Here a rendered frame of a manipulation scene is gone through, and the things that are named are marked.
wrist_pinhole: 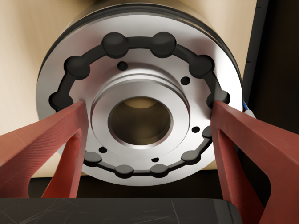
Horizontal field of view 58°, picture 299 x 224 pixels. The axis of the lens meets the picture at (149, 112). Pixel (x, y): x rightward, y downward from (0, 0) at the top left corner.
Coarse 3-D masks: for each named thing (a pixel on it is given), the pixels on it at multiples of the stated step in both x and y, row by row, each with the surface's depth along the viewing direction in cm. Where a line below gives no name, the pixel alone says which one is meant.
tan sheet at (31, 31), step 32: (0, 0) 13; (32, 0) 13; (64, 0) 13; (96, 0) 13; (192, 0) 13; (224, 0) 13; (256, 0) 13; (0, 32) 14; (32, 32) 14; (224, 32) 14; (0, 64) 15; (32, 64) 15; (0, 96) 16; (32, 96) 16; (0, 128) 17
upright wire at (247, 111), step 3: (243, 102) 14; (243, 105) 14; (246, 105) 14; (243, 108) 14; (246, 108) 14; (243, 111) 14; (246, 111) 14; (249, 111) 13; (249, 114) 13; (252, 114) 13
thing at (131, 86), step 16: (112, 80) 12; (128, 80) 12; (144, 80) 12; (160, 80) 12; (96, 96) 12; (112, 96) 12; (128, 96) 12; (144, 96) 12; (160, 96) 12; (176, 96) 12; (96, 112) 12; (112, 112) 13; (176, 112) 13; (96, 128) 13; (112, 128) 13; (176, 128) 13; (112, 144) 14; (128, 144) 14; (144, 144) 14; (160, 144) 14; (176, 144) 14
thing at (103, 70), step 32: (96, 32) 11; (128, 32) 11; (160, 32) 11; (192, 32) 11; (64, 64) 12; (96, 64) 12; (128, 64) 12; (160, 64) 12; (192, 64) 12; (224, 64) 12; (64, 96) 13; (192, 96) 13; (224, 96) 13; (192, 128) 14; (96, 160) 15; (128, 160) 15; (160, 160) 15; (192, 160) 15
